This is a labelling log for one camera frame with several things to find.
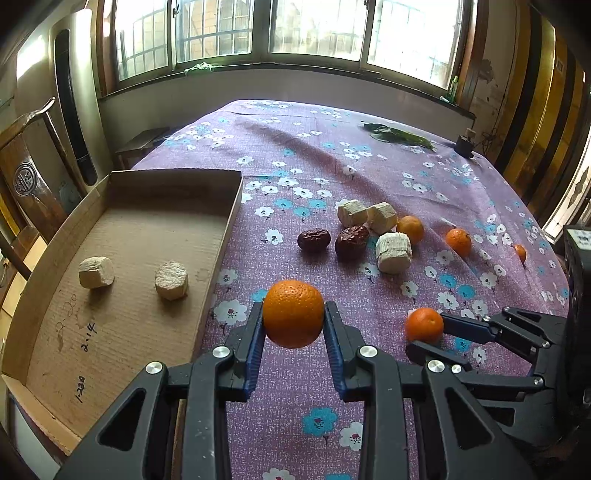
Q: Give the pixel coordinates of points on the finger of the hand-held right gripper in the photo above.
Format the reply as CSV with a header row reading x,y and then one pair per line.
x,y
464,326
434,353

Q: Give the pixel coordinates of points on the orange tangerine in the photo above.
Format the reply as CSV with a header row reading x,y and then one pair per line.
x,y
520,253
424,326
293,314
458,242
410,229

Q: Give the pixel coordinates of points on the purple floral tablecloth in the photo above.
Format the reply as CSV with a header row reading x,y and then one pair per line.
x,y
300,161

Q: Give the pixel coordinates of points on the yellow wooden door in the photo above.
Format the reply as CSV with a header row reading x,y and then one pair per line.
x,y
545,115

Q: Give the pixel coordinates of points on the white sugarcane chunk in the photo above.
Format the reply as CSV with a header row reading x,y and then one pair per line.
x,y
95,272
171,280
353,213
393,253
382,218

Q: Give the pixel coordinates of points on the wooden armchair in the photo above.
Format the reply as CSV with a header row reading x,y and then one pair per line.
x,y
27,180

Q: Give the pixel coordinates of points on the green bottle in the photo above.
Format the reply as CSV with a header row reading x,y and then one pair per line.
x,y
454,90

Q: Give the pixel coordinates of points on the large framed window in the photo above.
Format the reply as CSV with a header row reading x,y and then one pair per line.
x,y
217,27

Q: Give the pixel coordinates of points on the red dried date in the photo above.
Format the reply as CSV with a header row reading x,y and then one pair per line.
x,y
352,242
314,240

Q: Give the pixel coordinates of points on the shallow cardboard box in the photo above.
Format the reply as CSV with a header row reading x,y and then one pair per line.
x,y
138,221

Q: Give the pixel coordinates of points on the tall standing air conditioner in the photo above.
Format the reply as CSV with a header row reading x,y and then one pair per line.
x,y
69,115

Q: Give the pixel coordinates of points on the small black object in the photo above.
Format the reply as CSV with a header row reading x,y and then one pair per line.
x,y
464,145

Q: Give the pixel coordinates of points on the green leafy sprig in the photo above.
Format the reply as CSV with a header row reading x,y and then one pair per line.
x,y
397,136

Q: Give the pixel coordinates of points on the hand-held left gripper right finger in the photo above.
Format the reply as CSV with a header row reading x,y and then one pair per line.
x,y
333,344

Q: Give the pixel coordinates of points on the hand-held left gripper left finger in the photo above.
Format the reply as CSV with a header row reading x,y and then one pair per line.
x,y
256,344

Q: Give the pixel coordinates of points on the green cloth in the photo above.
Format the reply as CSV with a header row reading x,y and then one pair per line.
x,y
201,68

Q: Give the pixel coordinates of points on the low wooden stool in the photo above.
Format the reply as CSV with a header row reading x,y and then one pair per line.
x,y
138,143

